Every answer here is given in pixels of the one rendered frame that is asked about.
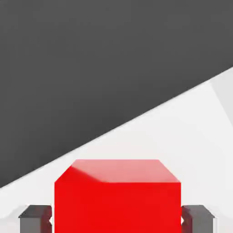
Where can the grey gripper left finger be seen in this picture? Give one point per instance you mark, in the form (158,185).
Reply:
(32,220)

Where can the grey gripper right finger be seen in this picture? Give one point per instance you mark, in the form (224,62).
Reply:
(199,221)

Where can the small red cube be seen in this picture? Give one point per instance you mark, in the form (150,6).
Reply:
(116,203)

